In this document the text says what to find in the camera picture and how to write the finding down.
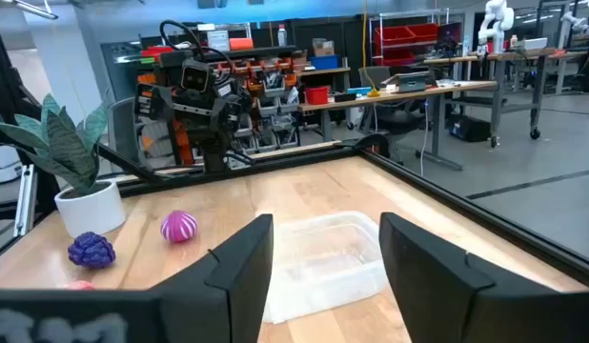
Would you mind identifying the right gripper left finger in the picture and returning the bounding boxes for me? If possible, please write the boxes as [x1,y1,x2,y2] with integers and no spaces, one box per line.
[153,213,275,343]

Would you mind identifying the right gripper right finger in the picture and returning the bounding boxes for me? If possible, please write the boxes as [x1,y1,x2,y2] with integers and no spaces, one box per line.
[378,212,589,343]

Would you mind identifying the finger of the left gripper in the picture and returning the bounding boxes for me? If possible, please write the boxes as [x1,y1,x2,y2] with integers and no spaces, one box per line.
[221,94,244,135]
[134,83,171,123]

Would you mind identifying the pink white striped ball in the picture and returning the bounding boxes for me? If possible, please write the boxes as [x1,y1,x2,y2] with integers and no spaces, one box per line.
[159,210,199,244]

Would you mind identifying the purple toy blackberry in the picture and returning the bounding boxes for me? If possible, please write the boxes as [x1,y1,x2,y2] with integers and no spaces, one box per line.
[67,232,117,270]

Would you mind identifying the small pink toy peach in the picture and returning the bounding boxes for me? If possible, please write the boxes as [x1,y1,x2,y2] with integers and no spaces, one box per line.
[60,280,96,292]

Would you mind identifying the clear plastic tupperware container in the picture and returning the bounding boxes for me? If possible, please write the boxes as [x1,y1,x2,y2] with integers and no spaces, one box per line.
[263,211,390,325]

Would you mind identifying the grey chair back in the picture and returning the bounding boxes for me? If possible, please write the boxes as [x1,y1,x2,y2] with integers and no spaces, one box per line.
[107,97,138,163]

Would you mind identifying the white sign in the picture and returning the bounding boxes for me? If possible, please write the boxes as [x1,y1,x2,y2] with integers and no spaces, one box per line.
[207,30,231,52]

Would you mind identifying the blue storage bin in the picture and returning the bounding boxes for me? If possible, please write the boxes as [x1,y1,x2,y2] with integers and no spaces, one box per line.
[309,54,341,71]

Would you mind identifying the cardboard box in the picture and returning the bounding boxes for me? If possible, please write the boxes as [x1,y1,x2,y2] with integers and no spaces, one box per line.
[312,37,335,58]

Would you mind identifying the silver aluminium extrusion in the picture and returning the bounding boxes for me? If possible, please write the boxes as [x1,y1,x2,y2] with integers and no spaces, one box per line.
[12,164,38,238]

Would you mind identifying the grey office chair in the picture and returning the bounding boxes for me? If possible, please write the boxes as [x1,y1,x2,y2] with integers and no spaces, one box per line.
[358,65,422,139]

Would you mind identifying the black case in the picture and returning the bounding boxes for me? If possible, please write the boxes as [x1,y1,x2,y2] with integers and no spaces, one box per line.
[447,113,492,143]

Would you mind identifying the red storage bin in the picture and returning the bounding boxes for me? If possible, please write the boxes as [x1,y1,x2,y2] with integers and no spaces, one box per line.
[407,22,439,43]
[375,26,416,47]

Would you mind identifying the grey tablet on stand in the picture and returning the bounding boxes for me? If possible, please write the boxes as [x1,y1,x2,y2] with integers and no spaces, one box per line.
[393,71,433,94]

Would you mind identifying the metal shelf rack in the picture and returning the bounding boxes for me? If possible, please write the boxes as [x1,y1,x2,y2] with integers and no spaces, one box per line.
[369,9,467,68]

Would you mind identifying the rolling wooden workbench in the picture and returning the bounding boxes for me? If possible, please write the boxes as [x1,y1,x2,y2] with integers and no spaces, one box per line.
[421,46,559,149]

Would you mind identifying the long wooden workbench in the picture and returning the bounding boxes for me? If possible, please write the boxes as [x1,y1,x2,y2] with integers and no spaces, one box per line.
[297,79,498,172]

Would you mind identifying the white box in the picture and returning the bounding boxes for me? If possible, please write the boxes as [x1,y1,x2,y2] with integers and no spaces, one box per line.
[516,37,548,51]

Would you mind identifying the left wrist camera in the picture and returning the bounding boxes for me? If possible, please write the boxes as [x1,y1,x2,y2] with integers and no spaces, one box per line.
[179,64,215,94]

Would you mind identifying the yellow hanging cable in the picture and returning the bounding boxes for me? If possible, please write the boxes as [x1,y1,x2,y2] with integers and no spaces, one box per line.
[361,0,382,99]

